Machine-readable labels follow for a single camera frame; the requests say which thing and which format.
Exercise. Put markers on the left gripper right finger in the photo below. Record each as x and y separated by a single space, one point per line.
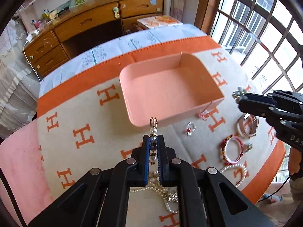
163 162

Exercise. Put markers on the pink blanket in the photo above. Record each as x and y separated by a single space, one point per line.
22 165

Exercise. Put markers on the window metal grille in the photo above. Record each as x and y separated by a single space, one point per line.
263 37

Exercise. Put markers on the person's right hand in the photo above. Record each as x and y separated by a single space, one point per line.
294 161

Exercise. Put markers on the orange H-pattern blanket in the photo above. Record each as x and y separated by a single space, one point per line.
91 152

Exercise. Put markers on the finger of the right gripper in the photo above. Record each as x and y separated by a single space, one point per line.
255 108
259 98

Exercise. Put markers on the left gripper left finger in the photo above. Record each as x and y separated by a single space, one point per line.
143 164

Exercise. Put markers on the black flashlight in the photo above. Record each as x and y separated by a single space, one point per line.
62 12

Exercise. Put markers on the flower hair clip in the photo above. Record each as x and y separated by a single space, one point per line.
239 94

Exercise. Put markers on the white lace covered piano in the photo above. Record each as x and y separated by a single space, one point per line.
19 83

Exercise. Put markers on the white power adapter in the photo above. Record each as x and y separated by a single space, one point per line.
32 35

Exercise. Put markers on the pink jewelry tray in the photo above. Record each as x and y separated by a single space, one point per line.
170 88

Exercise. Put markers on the orange magazine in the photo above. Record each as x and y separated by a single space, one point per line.
157 21

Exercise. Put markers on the wooden desk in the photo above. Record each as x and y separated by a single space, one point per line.
83 27

